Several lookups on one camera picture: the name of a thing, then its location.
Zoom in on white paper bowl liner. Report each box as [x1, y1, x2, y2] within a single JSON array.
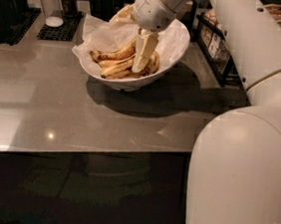
[[69, 0, 193, 87]]

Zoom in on black rubber mat left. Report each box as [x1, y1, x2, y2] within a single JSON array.
[[5, 7, 41, 46]]

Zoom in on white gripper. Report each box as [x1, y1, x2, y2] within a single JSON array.
[[132, 0, 190, 73]]

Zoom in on small lower yellow banana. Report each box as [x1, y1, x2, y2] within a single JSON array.
[[99, 60, 121, 68]]

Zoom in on white ceramic bowl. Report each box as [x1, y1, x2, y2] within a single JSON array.
[[74, 7, 193, 99]]

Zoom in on black wire condiment rack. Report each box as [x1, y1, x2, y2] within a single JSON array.
[[198, 0, 281, 91]]

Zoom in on top spotted yellow banana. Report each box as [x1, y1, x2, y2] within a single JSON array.
[[90, 38, 137, 63]]

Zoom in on black rubber mat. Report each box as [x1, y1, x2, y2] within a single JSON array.
[[5, 7, 41, 46], [36, 13, 83, 42]]

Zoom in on middle spotted yellow banana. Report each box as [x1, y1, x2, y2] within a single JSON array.
[[101, 58, 134, 80]]

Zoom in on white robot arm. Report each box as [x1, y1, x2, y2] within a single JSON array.
[[133, 0, 281, 224]]

